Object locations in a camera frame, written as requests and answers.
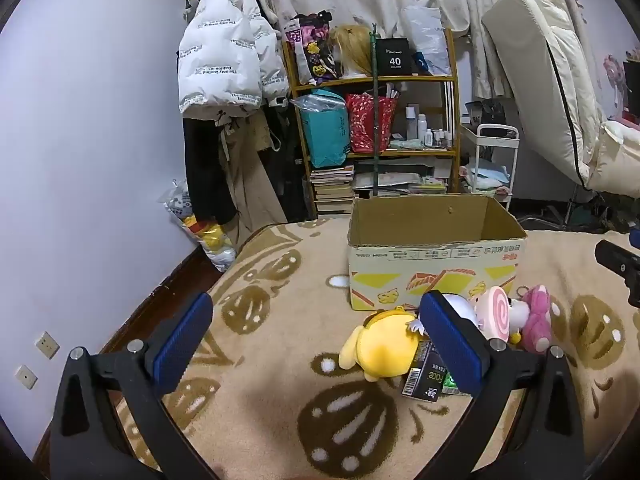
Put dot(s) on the black hanging garment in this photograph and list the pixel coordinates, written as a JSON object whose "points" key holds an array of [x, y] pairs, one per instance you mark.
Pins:
{"points": [[200, 170]]}

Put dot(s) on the red gift bag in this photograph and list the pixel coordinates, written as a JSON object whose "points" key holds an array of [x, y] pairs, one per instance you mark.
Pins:
{"points": [[360, 125]]}

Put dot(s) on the clear plastic bag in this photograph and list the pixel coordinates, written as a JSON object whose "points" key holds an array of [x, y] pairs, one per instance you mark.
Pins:
{"points": [[425, 30]]}

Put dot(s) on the white duvet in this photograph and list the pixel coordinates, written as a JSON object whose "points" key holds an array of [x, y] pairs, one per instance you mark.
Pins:
{"points": [[617, 160]]}

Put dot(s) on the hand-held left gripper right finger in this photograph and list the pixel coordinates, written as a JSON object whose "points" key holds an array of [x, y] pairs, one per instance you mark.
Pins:
{"points": [[450, 345]]}

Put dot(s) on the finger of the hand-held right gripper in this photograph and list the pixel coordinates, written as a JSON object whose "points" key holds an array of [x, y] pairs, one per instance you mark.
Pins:
{"points": [[635, 237], [615, 260]]}

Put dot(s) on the white chick plush toy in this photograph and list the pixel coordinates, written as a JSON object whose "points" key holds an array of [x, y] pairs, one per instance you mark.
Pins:
{"points": [[520, 312]]}

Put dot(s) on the pile of papers and booklets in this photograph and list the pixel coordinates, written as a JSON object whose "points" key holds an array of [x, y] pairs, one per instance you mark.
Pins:
{"points": [[400, 180]]}

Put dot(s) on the light blue cloth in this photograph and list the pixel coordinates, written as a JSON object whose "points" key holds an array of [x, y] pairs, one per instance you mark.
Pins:
{"points": [[487, 172]]}

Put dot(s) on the printed cardboard box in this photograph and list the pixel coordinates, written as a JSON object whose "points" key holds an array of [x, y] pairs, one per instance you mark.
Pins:
{"points": [[430, 220]]}

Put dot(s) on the white mattress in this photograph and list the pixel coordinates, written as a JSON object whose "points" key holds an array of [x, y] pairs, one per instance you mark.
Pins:
{"points": [[535, 60]]}

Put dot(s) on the white-haired plush doll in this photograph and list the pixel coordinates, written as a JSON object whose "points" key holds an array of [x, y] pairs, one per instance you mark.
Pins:
{"points": [[462, 309]]}

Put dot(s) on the beige printed rug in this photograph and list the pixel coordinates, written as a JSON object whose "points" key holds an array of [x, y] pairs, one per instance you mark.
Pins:
{"points": [[300, 320]]}

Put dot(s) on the black tissue pack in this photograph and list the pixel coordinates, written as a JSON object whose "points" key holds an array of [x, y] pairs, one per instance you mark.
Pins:
{"points": [[425, 377]]}

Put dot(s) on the teal shopping bag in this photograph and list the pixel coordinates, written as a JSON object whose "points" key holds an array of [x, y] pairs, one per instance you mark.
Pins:
{"points": [[325, 135]]}

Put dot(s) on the white wall socket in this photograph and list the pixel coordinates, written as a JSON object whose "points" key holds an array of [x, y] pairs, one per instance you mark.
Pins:
{"points": [[46, 345], [25, 376]]}

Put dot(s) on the green tissue pack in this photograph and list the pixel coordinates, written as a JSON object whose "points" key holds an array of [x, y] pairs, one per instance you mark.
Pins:
{"points": [[450, 385]]}

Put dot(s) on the stack of books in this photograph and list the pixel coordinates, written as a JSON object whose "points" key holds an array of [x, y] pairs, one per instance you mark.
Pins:
{"points": [[332, 185]]}

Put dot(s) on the group of cosmetic bottles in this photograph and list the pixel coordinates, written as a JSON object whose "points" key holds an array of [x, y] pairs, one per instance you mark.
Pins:
{"points": [[422, 130]]}

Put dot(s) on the plastic bag of toys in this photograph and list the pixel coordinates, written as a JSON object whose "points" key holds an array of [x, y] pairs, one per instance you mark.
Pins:
{"points": [[210, 235]]}

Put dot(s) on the wooden shelf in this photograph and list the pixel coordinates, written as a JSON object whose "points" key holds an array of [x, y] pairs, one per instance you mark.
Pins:
{"points": [[425, 78]]}

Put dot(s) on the dark hanging clothes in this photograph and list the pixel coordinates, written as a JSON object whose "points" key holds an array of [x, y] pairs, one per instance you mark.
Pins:
{"points": [[285, 170]]}

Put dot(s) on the beige coat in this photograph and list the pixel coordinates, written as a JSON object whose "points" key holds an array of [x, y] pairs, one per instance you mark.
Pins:
{"points": [[250, 185]]}

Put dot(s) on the black cosmetics box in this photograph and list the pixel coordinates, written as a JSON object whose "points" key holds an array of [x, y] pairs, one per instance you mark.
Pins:
{"points": [[393, 60]]}

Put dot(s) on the yellow plush toy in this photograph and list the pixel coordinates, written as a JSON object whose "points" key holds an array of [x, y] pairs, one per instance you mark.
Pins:
{"points": [[385, 345]]}

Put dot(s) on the blonde wig head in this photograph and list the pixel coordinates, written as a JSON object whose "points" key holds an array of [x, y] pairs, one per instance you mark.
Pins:
{"points": [[350, 50]]}

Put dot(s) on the pink swirl roll plush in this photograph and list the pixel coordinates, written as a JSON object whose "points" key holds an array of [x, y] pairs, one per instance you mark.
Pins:
{"points": [[495, 317]]}

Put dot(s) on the black bag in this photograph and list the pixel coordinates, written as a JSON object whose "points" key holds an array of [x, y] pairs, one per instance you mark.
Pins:
{"points": [[485, 110]]}

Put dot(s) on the pink rabbit plush toy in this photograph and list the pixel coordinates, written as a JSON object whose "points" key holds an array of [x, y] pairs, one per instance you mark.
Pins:
{"points": [[537, 325]]}

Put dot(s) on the white utility cart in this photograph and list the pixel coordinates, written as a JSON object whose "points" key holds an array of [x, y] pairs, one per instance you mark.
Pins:
{"points": [[497, 130]]}

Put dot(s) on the purple printed bag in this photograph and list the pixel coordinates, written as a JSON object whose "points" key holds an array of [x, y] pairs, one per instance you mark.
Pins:
{"points": [[310, 45]]}

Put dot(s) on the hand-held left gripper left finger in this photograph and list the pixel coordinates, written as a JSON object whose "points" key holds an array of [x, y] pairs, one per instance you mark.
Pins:
{"points": [[182, 345]]}

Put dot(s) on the white puffer jacket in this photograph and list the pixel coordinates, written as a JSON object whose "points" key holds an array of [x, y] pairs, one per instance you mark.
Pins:
{"points": [[220, 50]]}

